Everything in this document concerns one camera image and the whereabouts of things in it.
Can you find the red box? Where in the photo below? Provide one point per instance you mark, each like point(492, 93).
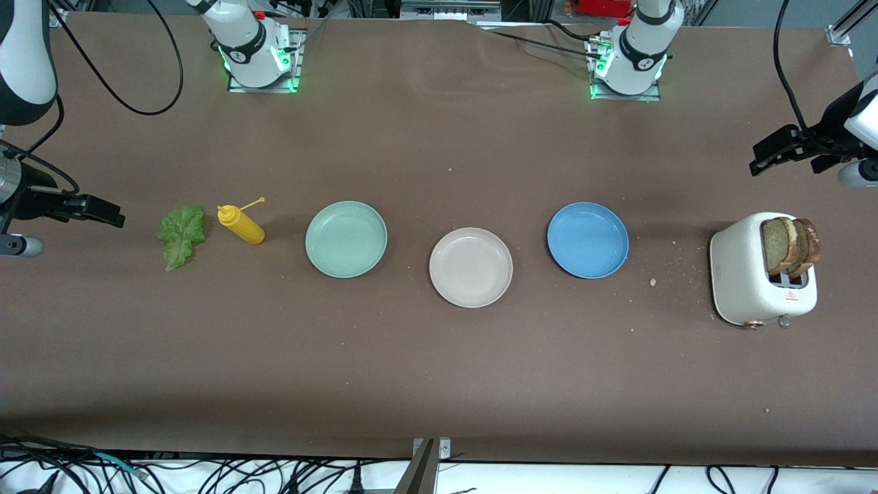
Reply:
point(603, 7)

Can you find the green lettuce leaf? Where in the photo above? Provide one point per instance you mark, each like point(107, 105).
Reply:
point(182, 237)

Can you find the blue plate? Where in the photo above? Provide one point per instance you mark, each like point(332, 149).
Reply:
point(588, 240)

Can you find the black power plug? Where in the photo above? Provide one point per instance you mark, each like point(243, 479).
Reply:
point(356, 481)

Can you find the aluminium frame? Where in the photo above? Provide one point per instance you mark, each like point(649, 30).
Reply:
point(449, 10)

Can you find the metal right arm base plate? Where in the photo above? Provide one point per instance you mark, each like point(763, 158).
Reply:
point(297, 62)

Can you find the silver metal bracket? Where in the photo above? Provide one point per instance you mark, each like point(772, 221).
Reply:
point(444, 449)

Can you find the beige plate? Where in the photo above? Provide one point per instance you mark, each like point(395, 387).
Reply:
point(470, 267)

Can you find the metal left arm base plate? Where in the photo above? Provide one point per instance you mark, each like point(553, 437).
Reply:
point(624, 98)

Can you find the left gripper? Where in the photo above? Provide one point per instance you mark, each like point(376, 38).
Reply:
point(822, 136)

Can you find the brown bread slice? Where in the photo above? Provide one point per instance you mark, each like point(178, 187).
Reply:
point(775, 243)
point(811, 243)

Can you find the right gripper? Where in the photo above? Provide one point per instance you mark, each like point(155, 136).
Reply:
point(33, 197)

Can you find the mint green plate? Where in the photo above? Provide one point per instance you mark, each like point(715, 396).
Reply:
point(346, 240)

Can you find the yellow mustard squeeze bottle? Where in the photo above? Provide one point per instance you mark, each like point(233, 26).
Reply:
point(245, 228)

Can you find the white toaster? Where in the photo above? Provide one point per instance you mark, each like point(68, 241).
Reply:
point(737, 274)

